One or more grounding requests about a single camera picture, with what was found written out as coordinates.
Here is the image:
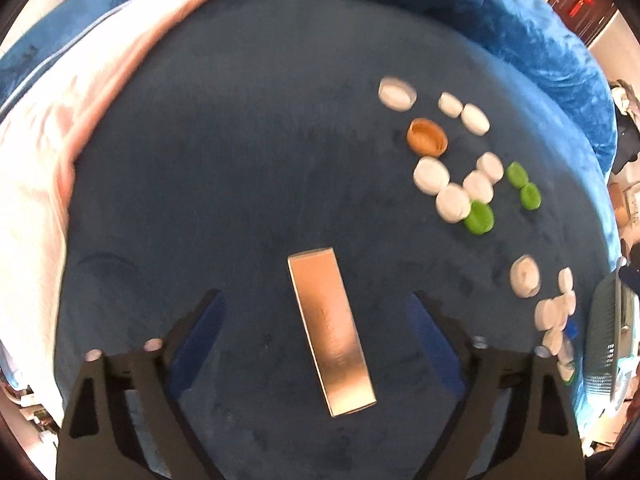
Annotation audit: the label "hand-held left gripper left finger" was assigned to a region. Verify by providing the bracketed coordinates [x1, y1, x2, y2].
[55, 290, 227, 480]

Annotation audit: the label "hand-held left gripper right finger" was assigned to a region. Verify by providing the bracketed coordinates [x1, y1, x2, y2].
[406, 290, 587, 480]

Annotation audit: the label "long metallic gold box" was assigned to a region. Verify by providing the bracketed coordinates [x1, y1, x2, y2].
[287, 247, 378, 418]

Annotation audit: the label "grey perforated plastic basket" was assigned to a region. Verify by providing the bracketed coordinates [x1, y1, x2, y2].
[582, 257, 640, 403]

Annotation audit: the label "white bottle caps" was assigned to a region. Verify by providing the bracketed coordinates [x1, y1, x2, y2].
[377, 76, 581, 381]

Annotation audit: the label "dark blue bed cover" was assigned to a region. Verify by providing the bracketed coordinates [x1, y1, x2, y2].
[50, 0, 621, 480]

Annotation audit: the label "orange bottle cap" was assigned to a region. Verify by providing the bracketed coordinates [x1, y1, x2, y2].
[406, 118, 448, 157]

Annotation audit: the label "pink bed sheet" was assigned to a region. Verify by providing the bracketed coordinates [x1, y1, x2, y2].
[0, 0, 233, 361]

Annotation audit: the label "pile of dark coats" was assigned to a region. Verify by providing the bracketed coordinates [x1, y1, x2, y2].
[607, 77, 640, 176]

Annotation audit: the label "blue pillow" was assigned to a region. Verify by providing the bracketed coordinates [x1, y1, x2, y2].
[0, 0, 146, 116]

